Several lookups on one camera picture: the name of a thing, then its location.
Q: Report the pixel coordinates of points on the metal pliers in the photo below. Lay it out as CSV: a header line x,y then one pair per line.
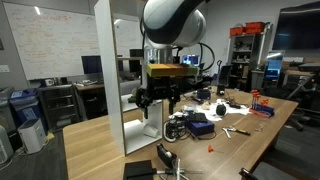
x,y
227,130

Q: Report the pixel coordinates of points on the black metal storage shelf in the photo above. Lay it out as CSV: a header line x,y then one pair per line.
x,y
243,55

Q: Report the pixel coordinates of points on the white open shelf unit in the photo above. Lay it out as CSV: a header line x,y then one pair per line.
x,y
126,121

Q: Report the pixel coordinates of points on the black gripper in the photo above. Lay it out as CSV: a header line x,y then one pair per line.
x,y
157,88

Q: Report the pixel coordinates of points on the black drawer cabinet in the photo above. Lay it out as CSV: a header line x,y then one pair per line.
x,y
59,105

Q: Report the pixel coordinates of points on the black tape dispenser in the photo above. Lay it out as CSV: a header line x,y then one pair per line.
x,y
167,157

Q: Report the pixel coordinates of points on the large dark wall screen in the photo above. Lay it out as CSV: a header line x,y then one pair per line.
x,y
298,28

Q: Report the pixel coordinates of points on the dark computer monitor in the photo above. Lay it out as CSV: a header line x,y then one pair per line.
x,y
91,64

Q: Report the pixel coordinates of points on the blue box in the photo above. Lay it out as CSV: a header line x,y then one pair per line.
x,y
200,128

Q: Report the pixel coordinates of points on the blue hex key holder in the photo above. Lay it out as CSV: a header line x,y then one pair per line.
x,y
262,110

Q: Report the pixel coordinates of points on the wall whiteboard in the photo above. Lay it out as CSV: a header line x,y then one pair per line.
x,y
52,43

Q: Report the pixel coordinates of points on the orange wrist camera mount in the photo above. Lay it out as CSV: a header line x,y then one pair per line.
x,y
164,70

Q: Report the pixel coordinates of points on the blue recycling bin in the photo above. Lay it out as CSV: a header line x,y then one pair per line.
x,y
27,105

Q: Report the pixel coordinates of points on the white air purifier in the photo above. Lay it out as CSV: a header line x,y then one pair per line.
x,y
33,135

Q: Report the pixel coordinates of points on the lit computer monitor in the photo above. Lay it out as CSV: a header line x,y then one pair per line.
x,y
191,60

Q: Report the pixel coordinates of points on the white paper cup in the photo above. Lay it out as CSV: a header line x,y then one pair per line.
x,y
150,131

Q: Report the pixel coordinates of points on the red storage bins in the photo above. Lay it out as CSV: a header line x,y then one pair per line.
x,y
247,28

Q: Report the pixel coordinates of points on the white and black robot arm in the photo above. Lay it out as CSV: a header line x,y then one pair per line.
x,y
167,23

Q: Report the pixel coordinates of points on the small orange clip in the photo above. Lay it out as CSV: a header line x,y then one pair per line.
x,y
210,149

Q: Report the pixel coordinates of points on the black flat box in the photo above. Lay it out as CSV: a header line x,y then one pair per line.
x,y
139,170

